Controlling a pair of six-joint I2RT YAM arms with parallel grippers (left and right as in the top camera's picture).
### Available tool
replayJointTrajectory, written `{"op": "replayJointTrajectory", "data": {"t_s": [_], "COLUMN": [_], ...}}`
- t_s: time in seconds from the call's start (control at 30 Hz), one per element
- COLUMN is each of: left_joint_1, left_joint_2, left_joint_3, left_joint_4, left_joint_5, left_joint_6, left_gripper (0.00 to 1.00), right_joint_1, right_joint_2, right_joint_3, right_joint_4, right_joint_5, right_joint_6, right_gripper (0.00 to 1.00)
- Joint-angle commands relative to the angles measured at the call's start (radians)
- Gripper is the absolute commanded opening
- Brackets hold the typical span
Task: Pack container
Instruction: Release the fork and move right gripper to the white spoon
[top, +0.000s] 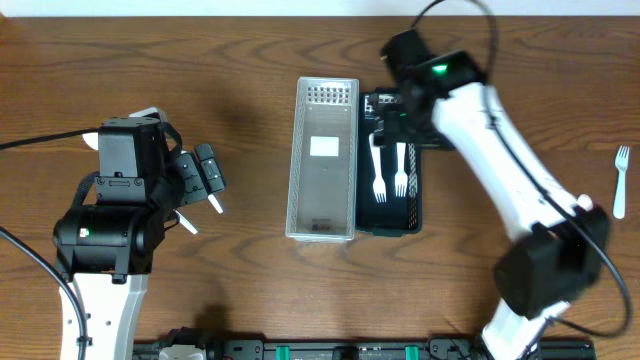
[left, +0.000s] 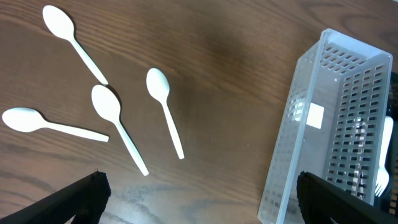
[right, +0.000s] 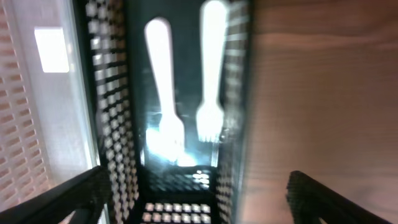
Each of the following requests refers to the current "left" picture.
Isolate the white plastic spoon middle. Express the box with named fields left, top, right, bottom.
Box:
left=91, top=85, right=149, bottom=176

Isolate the white plastic spoon lower left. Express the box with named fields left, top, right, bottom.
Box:
left=2, top=107, right=109, bottom=142

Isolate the clear plastic basket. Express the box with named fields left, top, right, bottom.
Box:
left=257, top=29, right=392, bottom=223

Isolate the white plastic spoon inner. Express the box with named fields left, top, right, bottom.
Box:
left=146, top=68, right=185, bottom=159

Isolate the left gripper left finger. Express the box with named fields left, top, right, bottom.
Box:
left=1, top=171, right=111, bottom=224

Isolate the white plastic fork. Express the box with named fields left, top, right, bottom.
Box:
left=375, top=116, right=394, bottom=197

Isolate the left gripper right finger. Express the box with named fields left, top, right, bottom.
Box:
left=296, top=172, right=397, bottom=224

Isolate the white plastic spoon far left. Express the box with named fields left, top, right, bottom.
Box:
left=42, top=5, right=109, bottom=85

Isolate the white plastic spoon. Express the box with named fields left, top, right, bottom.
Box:
left=42, top=5, right=109, bottom=85
left=146, top=68, right=185, bottom=159
left=91, top=85, right=149, bottom=176
left=2, top=107, right=109, bottom=142

